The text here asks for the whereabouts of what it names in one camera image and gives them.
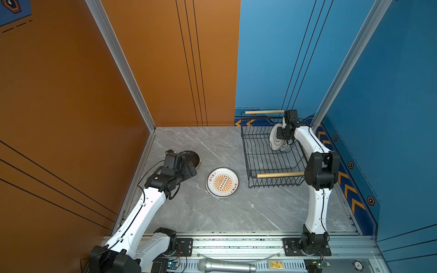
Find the white plate row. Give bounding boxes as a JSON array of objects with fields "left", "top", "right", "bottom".
[
  {"left": 206, "top": 167, "right": 240, "bottom": 199},
  {"left": 269, "top": 124, "right": 283, "bottom": 151},
  {"left": 278, "top": 140, "right": 291, "bottom": 152}
]

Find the black plate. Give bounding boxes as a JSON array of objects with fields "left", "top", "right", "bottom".
[{"left": 181, "top": 150, "right": 201, "bottom": 169}]

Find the black wire dish rack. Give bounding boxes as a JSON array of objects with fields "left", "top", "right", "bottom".
[{"left": 236, "top": 111, "right": 307, "bottom": 188}]

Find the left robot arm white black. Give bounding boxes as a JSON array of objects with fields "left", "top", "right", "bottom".
[{"left": 80, "top": 162, "right": 197, "bottom": 273}]

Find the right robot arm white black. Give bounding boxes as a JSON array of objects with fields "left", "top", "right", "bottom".
[{"left": 276, "top": 125, "right": 340, "bottom": 255}]

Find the green circuit board left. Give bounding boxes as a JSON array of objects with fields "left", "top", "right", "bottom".
[{"left": 167, "top": 260, "right": 180, "bottom": 271}]

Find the silver microphone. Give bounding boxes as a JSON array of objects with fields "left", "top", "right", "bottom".
[{"left": 198, "top": 258, "right": 257, "bottom": 273}]

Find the yellow label tag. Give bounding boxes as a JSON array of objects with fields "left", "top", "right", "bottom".
[{"left": 267, "top": 260, "right": 285, "bottom": 270}]

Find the circuit board right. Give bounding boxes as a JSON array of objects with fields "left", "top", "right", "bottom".
[{"left": 304, "top": 260, "right": 331, "bottom": 273}]

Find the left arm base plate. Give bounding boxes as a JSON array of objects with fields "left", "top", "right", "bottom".
[{"left": 163, "top": 238, "right": 193, "bottom": 257}]

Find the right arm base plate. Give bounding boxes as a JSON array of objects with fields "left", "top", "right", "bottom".
[{"left": 282, "top": 237, "right": 332, "bottom": 257}]

